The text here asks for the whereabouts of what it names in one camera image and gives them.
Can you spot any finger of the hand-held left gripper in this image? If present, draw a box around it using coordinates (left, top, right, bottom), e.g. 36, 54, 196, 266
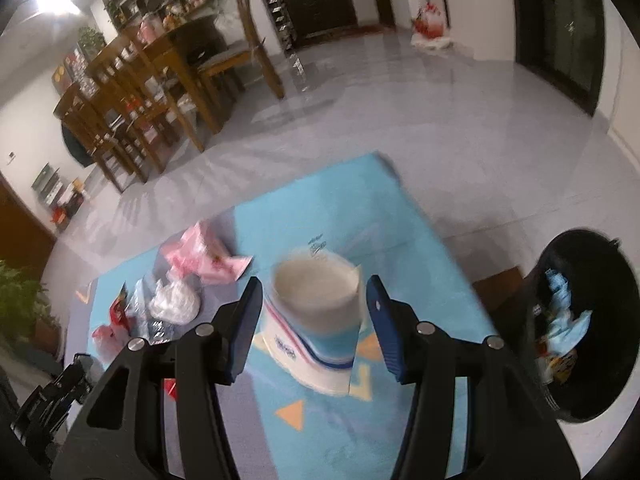
50, 352, 98, 406

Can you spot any green potted plant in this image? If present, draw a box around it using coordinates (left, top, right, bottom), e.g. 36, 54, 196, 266
0, 260, 63, 361

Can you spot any white plastic bag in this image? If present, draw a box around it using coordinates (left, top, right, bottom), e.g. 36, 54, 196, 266
147, 277, 201, 326

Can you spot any blue patterned floor mat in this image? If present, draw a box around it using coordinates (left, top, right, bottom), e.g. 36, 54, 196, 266
65, 152, 501, 480

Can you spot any black round trash bin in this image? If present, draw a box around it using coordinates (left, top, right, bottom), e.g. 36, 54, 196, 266
520, 227, 640, 423

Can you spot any red orange snack wrapper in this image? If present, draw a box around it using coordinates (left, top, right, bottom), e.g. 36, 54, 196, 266
537, 345, 578, 386

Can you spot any pink red printed wrapper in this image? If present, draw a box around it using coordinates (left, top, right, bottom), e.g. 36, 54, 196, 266
160, 220, 253, 286

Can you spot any brown wooden panel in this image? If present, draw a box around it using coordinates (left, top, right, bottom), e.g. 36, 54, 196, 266
0, 175, 56, 281

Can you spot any dark glass door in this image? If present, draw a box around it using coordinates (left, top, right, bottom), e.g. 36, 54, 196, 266
507, 0, 608, 116

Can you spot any reddish translucent plastic bag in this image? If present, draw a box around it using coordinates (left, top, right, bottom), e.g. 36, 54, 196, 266
90, 324, 126, 361

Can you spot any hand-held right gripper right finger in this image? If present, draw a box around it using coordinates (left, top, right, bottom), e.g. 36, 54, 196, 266
365, 275, 581, 480

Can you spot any red bag by wall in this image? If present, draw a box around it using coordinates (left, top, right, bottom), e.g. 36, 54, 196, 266
410, 2, 453, 51

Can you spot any white blue paper cup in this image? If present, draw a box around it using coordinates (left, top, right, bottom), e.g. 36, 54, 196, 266
252, 247, 363, 396

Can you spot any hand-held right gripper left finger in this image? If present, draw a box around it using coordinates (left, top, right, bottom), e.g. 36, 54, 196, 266
50, 276, 263, 480

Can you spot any pile of assorted boxes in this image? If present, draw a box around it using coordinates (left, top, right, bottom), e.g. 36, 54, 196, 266
32, 162, 96, 231

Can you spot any wooden dining table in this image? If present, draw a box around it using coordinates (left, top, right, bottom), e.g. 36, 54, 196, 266
120, 15, 236, 136

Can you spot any clear plastic wrapper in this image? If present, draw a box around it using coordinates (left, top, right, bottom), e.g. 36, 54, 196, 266
134, 280, 176, 346

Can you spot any brown floor mat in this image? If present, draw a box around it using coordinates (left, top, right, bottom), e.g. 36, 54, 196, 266
472, 265, 526, 321

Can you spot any small shelf plant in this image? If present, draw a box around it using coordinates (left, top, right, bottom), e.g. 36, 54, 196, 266
77, 25, 108, 61

